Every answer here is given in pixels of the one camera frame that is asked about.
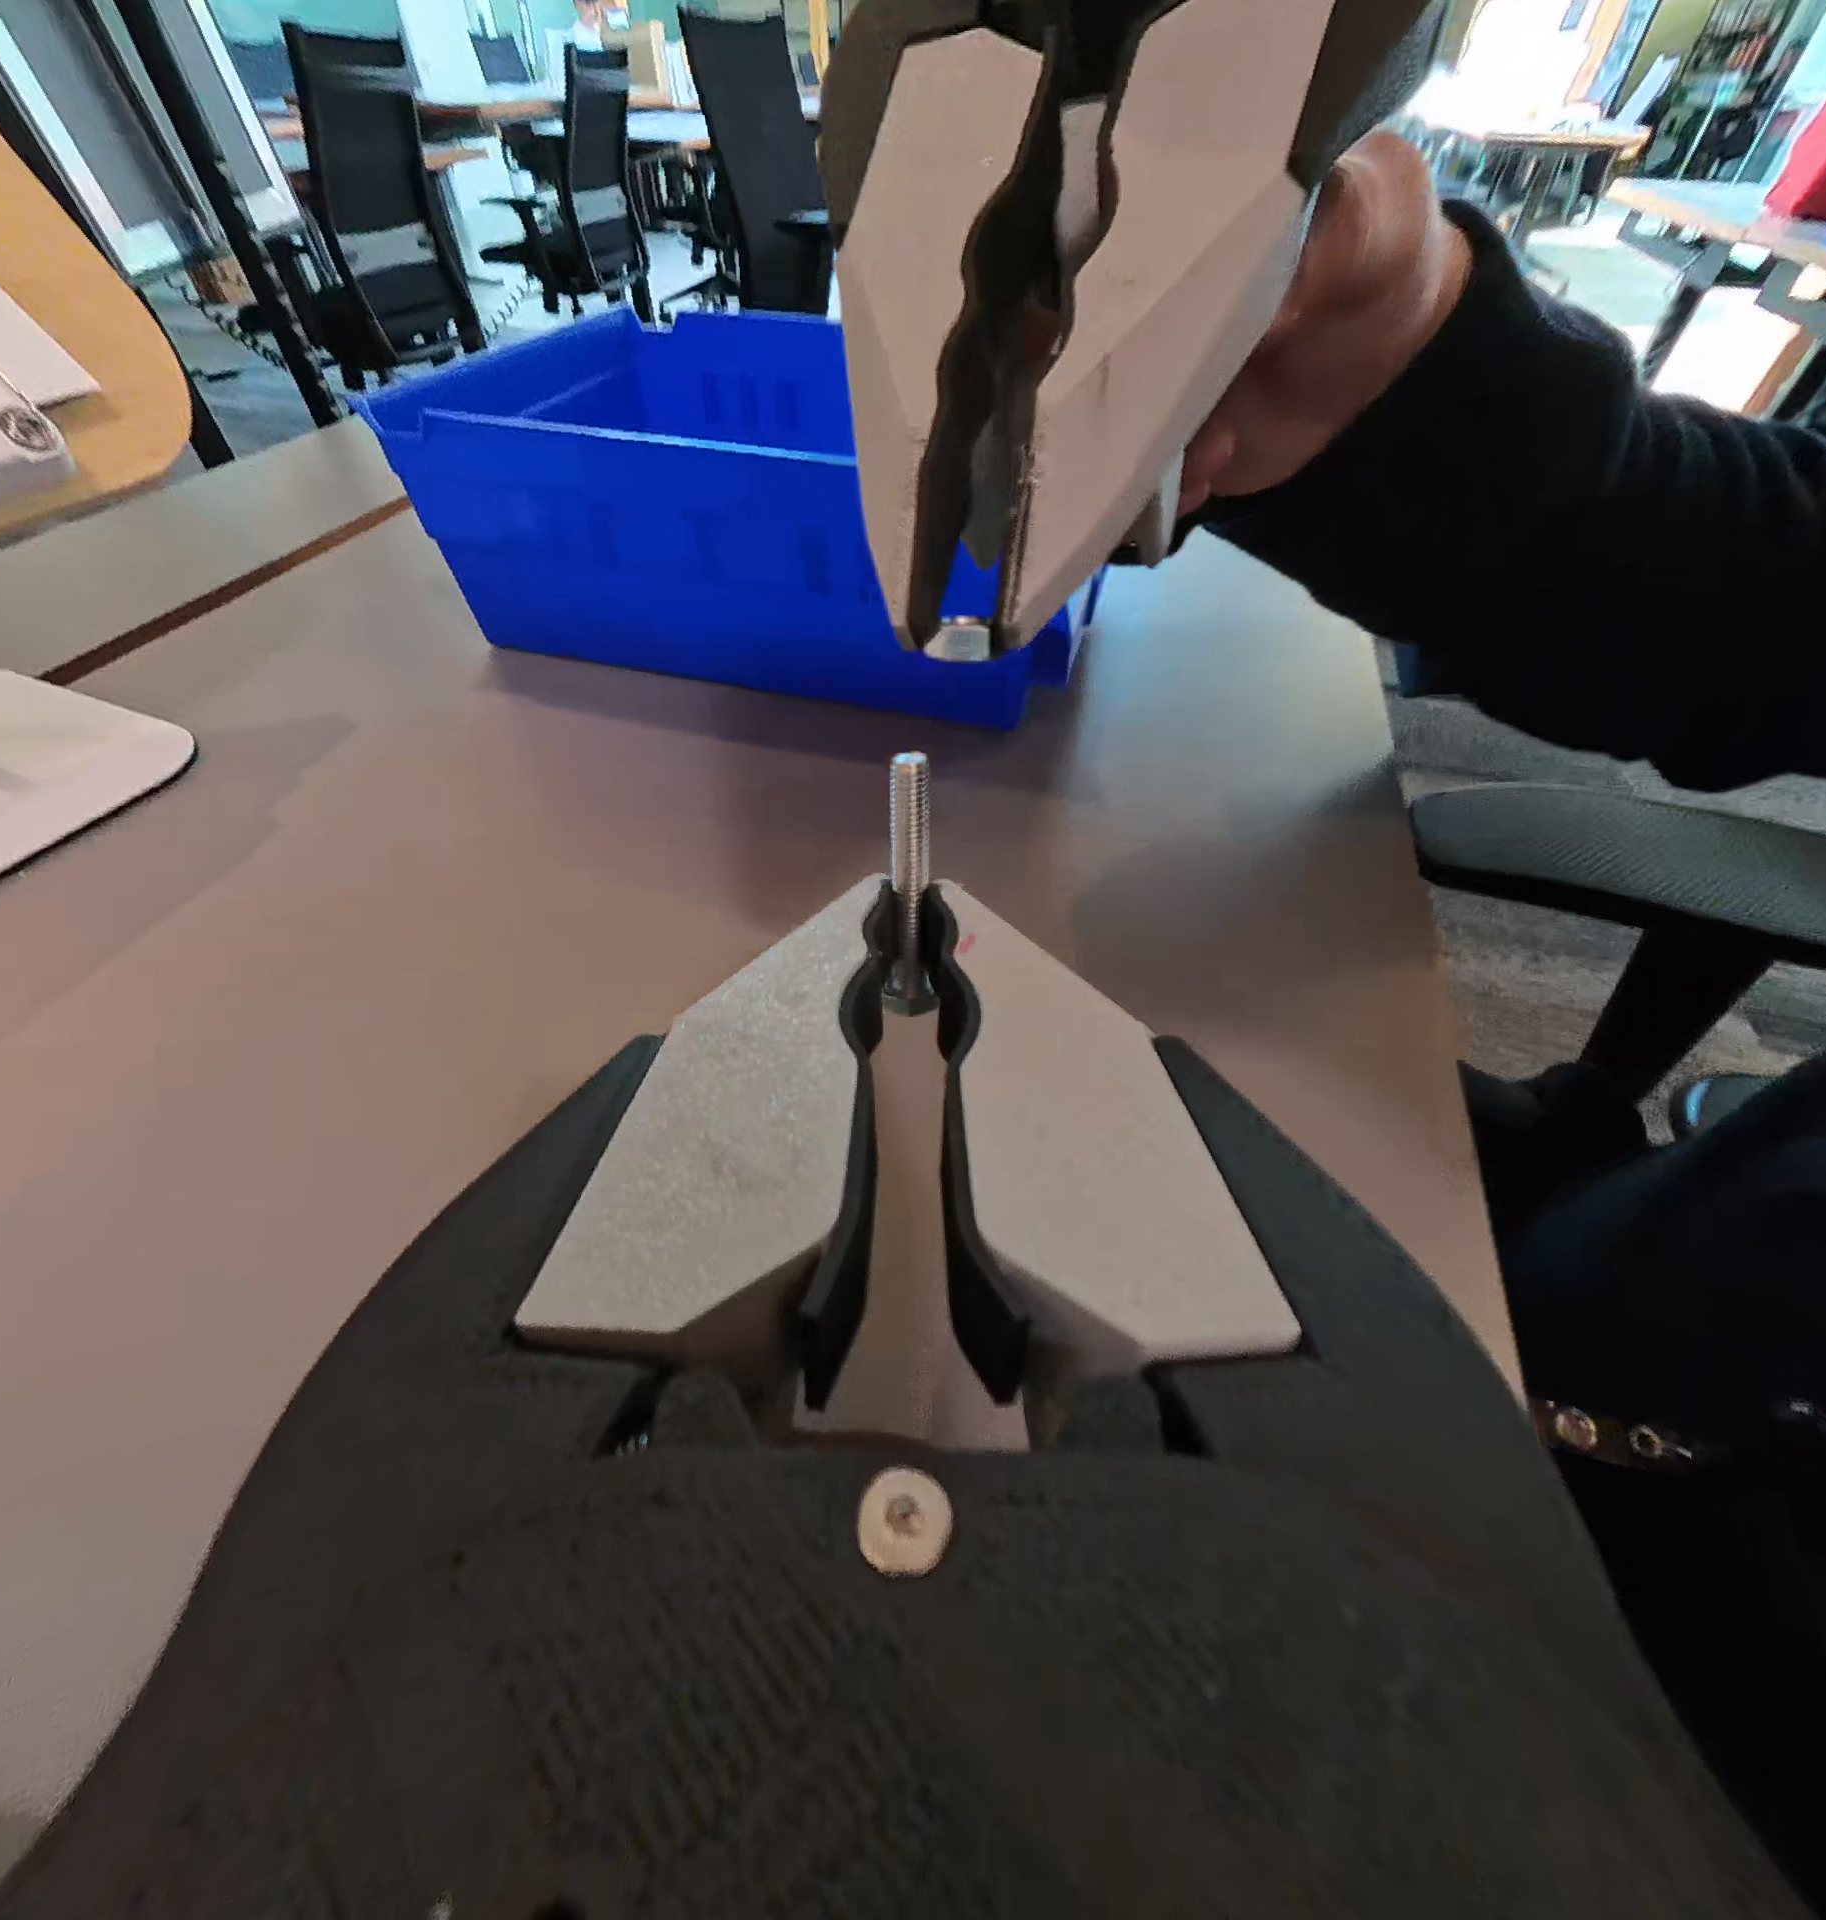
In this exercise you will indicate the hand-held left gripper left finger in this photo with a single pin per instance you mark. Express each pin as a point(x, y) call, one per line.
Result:
point(704, 1171)

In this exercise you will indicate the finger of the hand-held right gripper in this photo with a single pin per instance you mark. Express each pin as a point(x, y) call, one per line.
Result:
point(1169, 255)
point(889, 301)

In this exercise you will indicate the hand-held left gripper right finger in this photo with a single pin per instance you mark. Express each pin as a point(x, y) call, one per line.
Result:
point(1094, 1185)

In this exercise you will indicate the blue plastic bin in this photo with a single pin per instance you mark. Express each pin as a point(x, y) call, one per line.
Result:
point(629, 525)

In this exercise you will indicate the steel nut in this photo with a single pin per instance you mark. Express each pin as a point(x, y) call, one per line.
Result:
point(959, 641)

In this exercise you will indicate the steel bolt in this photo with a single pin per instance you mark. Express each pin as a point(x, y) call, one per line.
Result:
point(909, 841)

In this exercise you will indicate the person's right forearm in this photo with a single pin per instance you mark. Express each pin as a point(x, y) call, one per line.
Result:
point(1574, 525)

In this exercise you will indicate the person's right hand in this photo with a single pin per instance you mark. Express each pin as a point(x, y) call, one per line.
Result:
point(1348, 301)

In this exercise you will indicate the black office chair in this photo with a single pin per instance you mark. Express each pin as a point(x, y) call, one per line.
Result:
point(755, 166)
point(379, 226)
point(589, 196)

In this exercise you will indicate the red bag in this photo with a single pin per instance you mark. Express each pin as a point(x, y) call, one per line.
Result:
point(1820, 151)

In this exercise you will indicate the grey office chair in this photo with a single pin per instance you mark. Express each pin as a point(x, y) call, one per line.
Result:
point(1604, 855)

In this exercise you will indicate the person's shoe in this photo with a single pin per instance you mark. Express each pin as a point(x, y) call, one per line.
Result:
point(1710, 1106)

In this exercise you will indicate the person's dark clothed body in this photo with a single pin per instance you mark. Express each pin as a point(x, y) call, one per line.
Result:
point(1723, 1275)

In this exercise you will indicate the white stand base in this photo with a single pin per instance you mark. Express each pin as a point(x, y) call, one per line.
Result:
point(42, 765)

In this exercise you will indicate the wooden board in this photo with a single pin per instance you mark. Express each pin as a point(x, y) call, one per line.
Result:
point(94, 330)

